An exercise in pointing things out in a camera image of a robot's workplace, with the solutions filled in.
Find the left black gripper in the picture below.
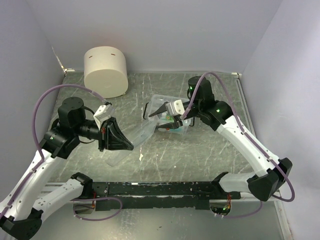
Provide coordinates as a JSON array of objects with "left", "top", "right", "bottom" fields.
[{"left": 74, "top": 115, "right": 134, "bottom": 151}]

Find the clear plastic medicine box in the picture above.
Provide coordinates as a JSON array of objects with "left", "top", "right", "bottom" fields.
[{"left": 143, "top": 94, "right": 195, "bottom": 135}]

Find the clear box lid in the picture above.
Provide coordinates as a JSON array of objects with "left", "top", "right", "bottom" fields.
[{"left": 105, "top": 117, "right": 158, "bottom": 167}]

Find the small green box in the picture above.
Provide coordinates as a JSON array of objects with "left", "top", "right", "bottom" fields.
[{"left": 165, "top": 115, "right": 174, "bottom": 122}]

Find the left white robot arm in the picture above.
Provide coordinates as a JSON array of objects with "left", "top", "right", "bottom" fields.
[{"left": 0, "top": 97, "right": 134, "bottom": 240}]

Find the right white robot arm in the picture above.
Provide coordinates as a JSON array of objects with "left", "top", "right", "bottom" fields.
[{"left": 148, "top": 76, "right": 293, "bottom": 202}]

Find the cream cylindrical container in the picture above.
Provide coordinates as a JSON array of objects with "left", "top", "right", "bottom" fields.
[{"left": 84, "top": 46, "right": 129, "bottom": 99}]

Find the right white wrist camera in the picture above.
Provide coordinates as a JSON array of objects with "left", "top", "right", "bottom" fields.
[{"left": 165, "top": 99, "right": 185, "bottom": 117}]

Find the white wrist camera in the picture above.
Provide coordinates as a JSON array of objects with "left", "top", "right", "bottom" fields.
[
  {"left": 165, "top": 99, "right": 185, "bottom": 117},
  {"left": 93, "top": 104, "right": 115, "bottom": 130}
]

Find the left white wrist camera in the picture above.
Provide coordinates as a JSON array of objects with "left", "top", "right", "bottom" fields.
[{"left": 93, "top": 104, "right": 115, "bottom": 130}]

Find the black base frame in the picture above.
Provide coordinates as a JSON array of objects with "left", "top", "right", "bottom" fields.
[{"left": 79, "top": 181, "right": 241, "bottom": 210}]

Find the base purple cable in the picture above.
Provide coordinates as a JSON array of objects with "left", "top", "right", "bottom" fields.
[{"left": 69, "top": 196, "right": 123, "bottom": 222}]

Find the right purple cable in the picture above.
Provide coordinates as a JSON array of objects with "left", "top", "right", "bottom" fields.
[{"left": 180, "top": 71, "right": 296, "bottom": 219}]

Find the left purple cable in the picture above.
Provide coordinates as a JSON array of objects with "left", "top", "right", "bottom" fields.
[{"left": 0, "top": 84, "right": 112, "bottom": 221}]

